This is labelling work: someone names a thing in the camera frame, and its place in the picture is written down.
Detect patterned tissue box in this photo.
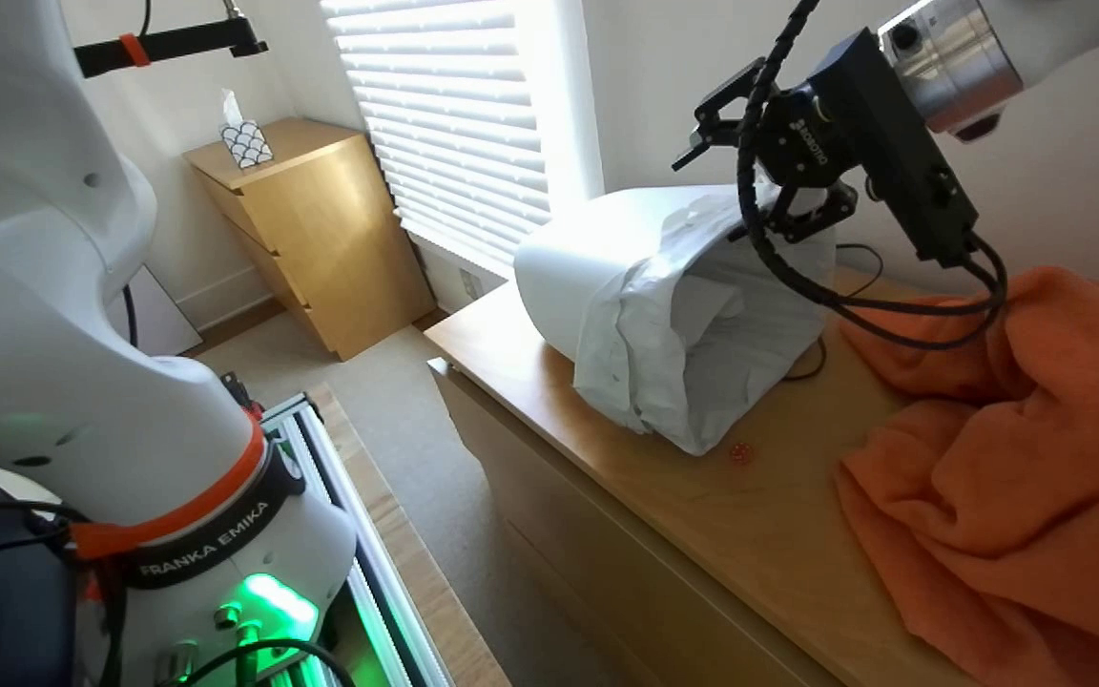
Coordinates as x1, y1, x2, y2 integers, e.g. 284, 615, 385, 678
218, 88, 276, 172

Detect white bin liner bag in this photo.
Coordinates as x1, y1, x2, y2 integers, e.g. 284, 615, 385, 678
572, 189, 839, 457

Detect orange blanket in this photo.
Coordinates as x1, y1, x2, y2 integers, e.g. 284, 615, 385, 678
833, 264, 1099, 687

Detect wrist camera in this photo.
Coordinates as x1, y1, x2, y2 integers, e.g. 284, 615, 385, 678
809, 28, 981, 269

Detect camera on mount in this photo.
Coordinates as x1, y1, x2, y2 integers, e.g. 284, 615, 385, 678
73, 0, 270, 80

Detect window blinds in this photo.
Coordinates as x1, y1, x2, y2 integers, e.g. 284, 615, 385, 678
320, 0, 602, 280

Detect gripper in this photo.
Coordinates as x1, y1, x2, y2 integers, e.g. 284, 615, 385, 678
671, 57, 865, 245

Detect wooden dresser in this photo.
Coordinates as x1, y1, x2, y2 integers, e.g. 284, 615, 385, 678
181, 116, 437, 363

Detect black cable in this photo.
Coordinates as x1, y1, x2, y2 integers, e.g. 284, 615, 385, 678
782, 242, 886, 384

